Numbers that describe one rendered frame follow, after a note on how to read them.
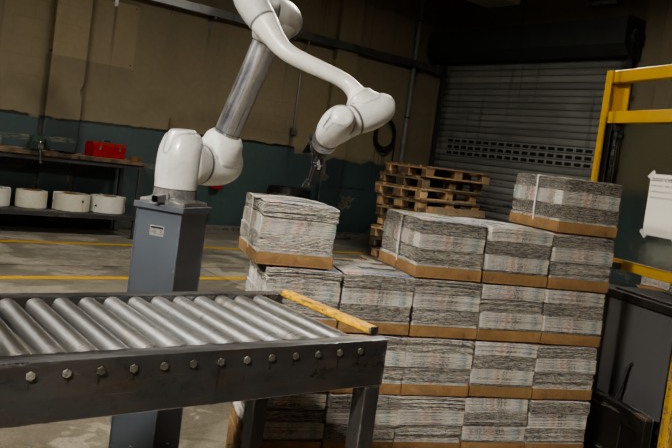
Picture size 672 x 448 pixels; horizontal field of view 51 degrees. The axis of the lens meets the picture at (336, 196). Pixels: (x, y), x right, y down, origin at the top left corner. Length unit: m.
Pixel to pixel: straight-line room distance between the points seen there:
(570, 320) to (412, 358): 0.71
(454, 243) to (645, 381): 1.26
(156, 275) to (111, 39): 6.79
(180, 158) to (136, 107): 6.74
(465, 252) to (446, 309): 0.23
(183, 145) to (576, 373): 1.84
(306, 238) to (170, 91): 7.02
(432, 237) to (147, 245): 1.06
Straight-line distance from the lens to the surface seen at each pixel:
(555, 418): 3.22
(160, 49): 9.43
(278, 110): 10.23
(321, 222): 2.58
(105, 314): 1.82
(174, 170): 2.57
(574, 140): 10.22
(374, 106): 2.34
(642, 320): 3.64
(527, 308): 3.00
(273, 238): 2.55
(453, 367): 2.90
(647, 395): 3.63
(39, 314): 1.82
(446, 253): 2.78
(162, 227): 2.57
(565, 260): 3.04
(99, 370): 1.48
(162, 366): 1.53
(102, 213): 8.56
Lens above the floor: 1.24
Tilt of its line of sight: 3 degrees down
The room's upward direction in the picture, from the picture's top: 8 degrees clockwise
